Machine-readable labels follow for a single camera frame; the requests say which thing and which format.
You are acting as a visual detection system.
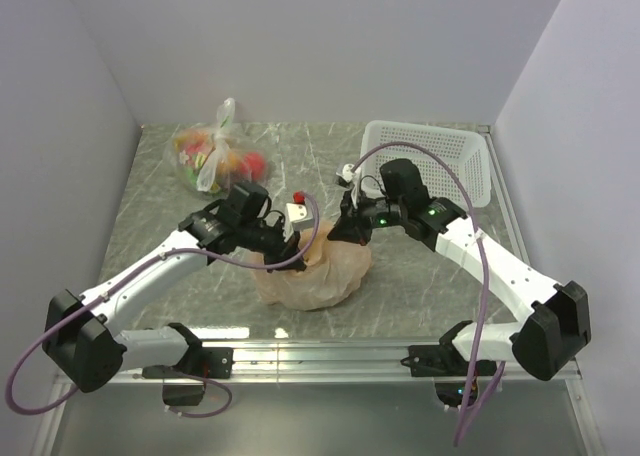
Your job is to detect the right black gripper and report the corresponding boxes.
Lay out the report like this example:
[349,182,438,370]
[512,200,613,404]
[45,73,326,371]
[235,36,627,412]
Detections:
[328,187,407,247]

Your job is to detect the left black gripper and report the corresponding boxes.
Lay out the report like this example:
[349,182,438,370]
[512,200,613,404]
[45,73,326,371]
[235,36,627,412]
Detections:
[239,218,306,273]

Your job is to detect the beige plastic bag orange prints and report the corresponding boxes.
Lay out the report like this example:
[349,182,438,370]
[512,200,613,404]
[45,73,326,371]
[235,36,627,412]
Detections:
[251,220,373,311]

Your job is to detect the white perforated plastic basket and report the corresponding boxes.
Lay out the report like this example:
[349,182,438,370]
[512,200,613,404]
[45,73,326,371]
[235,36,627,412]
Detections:
[360,120,491,209]

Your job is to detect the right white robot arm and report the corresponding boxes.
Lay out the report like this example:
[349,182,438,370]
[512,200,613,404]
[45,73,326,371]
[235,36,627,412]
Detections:
[329,158,591,381]

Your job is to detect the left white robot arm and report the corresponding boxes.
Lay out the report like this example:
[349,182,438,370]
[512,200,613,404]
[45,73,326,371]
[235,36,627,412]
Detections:
[42,183,319,393]

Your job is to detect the clear tied bag of fruits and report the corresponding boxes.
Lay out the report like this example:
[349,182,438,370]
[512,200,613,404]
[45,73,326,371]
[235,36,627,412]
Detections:
[164,98,269,196]

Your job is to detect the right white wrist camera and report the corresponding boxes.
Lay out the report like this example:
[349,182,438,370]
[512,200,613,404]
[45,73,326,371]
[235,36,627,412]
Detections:
[335,164,362,198]

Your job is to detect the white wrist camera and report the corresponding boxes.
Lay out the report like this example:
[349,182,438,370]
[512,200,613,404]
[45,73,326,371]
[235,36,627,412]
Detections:
[284,191,315,231]
[335,164,362,198]

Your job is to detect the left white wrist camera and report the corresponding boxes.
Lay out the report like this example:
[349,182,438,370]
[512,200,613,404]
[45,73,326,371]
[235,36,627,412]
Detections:
[284,191,315,231]

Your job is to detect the aluminium front rail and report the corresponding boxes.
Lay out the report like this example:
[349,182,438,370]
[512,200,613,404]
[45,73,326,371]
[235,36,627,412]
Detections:
[54,338,584,385]

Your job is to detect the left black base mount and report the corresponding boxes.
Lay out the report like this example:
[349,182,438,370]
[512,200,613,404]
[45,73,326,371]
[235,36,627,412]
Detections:
[141,347,234,414]

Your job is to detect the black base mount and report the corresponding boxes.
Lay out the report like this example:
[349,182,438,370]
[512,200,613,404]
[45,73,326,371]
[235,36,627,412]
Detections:
[400,341,469,409]
[141,347,234,414]

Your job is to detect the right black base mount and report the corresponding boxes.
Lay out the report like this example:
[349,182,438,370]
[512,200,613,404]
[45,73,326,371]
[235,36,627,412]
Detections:
[400,341,469,409]

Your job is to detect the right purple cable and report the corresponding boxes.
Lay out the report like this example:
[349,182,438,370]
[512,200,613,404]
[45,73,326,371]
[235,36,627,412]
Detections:
[349,141,506,447]

